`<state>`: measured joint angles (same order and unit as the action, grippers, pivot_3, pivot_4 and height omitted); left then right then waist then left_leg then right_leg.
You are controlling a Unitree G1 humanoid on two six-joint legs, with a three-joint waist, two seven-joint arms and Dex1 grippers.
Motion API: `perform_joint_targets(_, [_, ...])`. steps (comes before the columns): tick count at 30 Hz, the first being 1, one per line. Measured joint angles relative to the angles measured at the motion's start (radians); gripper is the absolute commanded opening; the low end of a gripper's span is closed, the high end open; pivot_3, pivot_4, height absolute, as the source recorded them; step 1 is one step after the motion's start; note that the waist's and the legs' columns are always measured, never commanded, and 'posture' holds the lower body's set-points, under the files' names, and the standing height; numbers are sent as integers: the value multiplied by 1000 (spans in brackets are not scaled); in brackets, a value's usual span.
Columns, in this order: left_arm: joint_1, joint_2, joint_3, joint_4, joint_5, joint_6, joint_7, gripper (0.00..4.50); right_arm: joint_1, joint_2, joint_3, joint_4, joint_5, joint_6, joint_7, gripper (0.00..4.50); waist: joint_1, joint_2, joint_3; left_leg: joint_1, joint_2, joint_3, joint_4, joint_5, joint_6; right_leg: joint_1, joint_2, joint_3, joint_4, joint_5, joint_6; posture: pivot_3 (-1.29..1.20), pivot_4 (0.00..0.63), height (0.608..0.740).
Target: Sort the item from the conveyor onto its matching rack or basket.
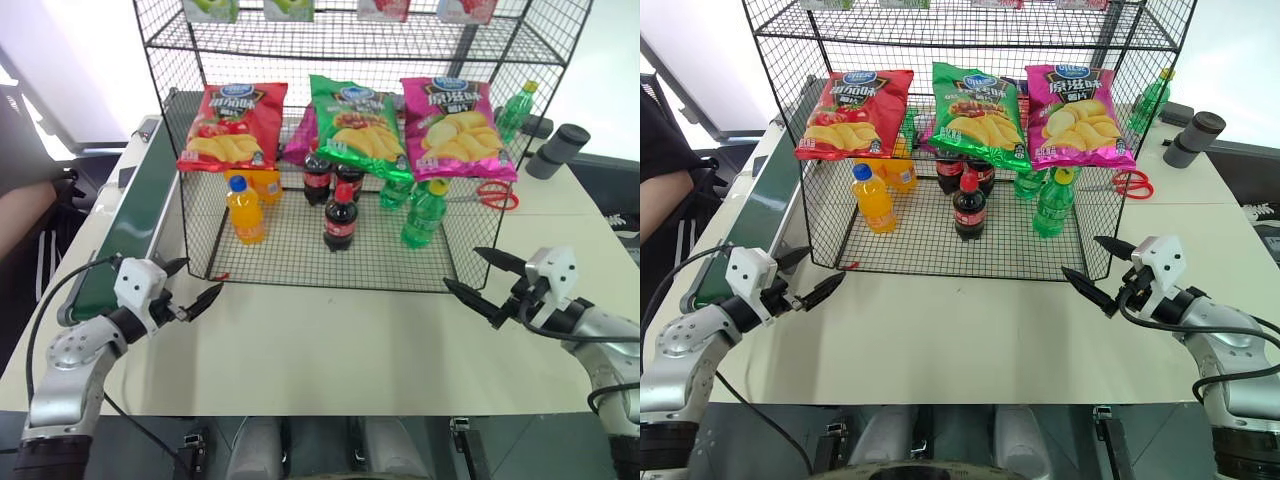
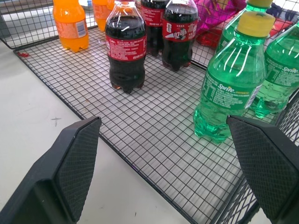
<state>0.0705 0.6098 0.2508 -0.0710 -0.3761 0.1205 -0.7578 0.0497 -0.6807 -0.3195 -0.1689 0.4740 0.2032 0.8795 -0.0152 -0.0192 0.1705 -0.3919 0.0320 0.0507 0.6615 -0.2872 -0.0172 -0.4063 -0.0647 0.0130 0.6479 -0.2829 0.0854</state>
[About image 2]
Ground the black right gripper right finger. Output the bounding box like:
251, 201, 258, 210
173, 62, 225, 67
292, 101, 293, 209
226, 114, 299, 222

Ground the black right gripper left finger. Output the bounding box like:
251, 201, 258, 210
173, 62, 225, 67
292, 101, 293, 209
0, 116, 102, 224

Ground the green Sprite bottle yellow cap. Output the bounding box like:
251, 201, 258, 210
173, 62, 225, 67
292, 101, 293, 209
193, 11, 276, 144
215, 0, 273, 54
249, 22, 299, 119

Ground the red snack packet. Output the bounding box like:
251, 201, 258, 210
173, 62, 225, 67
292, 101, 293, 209
195, 29, 224, 49

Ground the cola bottle red label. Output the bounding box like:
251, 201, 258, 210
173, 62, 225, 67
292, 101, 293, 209
140, 0, 169, 57
161, 0, 199, 71
105, 0, 147, 94

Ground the orange soda bottle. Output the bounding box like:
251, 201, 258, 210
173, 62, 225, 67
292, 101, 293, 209
92, 0, 116, 32
52, 0, 90, 53

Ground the magenta snack bag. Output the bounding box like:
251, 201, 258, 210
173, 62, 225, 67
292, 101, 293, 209
193, 0, 249, 35

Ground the black wire basket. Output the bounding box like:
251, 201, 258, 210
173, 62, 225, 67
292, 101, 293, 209
0, 0, 299, 224

